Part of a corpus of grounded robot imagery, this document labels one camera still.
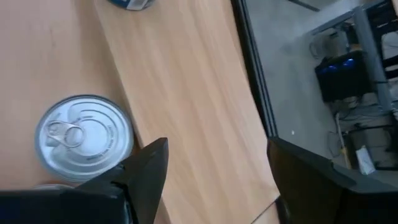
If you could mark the black metal table frame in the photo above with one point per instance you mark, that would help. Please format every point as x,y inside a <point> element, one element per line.
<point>253,68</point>

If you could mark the silver-lid teal tuna can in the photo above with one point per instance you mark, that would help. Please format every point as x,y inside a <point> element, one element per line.
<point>84,140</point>

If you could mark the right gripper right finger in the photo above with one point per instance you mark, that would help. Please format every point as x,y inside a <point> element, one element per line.
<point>311,193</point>

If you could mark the white paper item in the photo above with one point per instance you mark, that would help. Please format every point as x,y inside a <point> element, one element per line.
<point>365,160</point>

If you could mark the wooden stick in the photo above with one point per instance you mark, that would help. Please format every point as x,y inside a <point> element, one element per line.
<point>342,140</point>

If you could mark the gold-lid striped label can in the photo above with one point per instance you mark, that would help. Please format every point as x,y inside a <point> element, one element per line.
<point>130,3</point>

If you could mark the black computer with blue lights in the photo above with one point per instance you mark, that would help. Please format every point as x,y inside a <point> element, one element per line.
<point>342,81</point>

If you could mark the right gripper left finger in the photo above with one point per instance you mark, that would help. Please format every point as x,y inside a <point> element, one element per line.
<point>146,174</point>

